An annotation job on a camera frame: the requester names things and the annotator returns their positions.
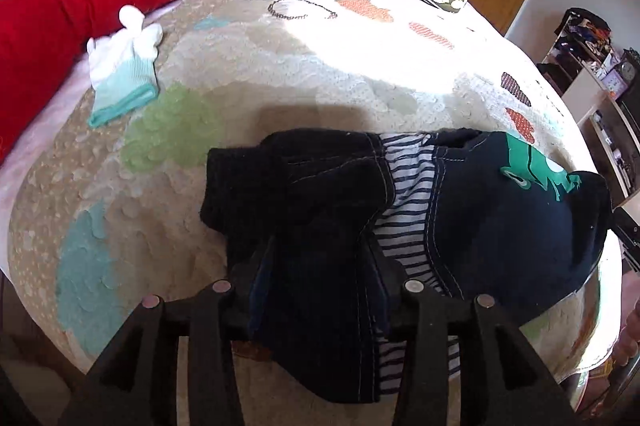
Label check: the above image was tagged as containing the beige printed quilt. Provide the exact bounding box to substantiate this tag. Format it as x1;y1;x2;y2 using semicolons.
7;0;626;426

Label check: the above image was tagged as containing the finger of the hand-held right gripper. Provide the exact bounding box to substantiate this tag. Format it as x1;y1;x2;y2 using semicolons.
613;207;640;274

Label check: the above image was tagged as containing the dark mantel clock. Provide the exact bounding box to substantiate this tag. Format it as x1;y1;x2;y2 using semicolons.
619;48;640;89

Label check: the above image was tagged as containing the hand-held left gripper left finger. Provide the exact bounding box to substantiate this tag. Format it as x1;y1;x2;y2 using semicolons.
59;278;252;426

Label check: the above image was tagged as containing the dark chain necklace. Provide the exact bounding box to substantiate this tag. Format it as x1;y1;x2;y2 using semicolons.
268;0;339;22

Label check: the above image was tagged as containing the cluttered open shelf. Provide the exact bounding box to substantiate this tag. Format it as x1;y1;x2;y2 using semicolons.
537;8;640;207

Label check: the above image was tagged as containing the dark navy pants striped lining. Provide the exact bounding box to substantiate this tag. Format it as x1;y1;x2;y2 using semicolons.
199;128;614;407

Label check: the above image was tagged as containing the white and teal glove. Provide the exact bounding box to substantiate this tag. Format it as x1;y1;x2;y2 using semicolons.
87;4;165;129

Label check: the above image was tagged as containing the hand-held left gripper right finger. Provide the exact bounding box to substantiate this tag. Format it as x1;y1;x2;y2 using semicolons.
384;278;582;426

